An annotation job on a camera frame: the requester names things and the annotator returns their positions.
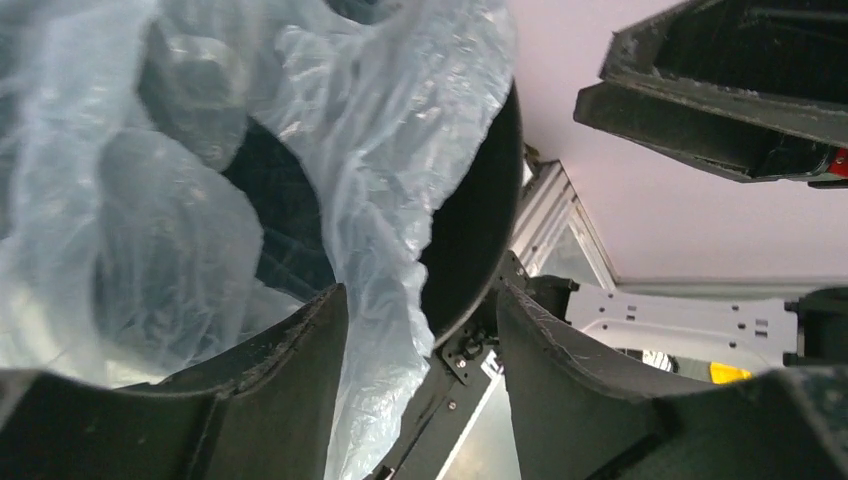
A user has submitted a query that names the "aluminium frame rail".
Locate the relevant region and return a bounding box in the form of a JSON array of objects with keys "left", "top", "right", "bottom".
[{"left": 511, "top": 160, "right": 847, "bottom": 299}]

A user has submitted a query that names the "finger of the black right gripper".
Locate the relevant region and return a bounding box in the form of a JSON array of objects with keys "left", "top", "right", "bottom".
[{"left": 573, "top": 1, "right": 847, "bottom": 189}]

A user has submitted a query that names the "blue plastic trash bag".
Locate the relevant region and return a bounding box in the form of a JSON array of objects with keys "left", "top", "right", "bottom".
[{"left": 1, "top": 1, "right": 521, "bottom": 479}]

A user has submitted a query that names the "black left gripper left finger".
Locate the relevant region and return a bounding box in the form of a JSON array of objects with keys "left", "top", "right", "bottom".
[{"left": 1, "top": 285, "right": 348, "bottom": 479}]

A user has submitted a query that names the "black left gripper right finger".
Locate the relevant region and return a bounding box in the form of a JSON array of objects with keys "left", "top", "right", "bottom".
[{"left": 497, "top": 284, "right": 847, "bottom": 479}]

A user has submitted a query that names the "black trash bin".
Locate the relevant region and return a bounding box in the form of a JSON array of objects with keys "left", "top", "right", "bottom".
[{"left": 132, "top": 0, "right": 525, "bottom": 349}]

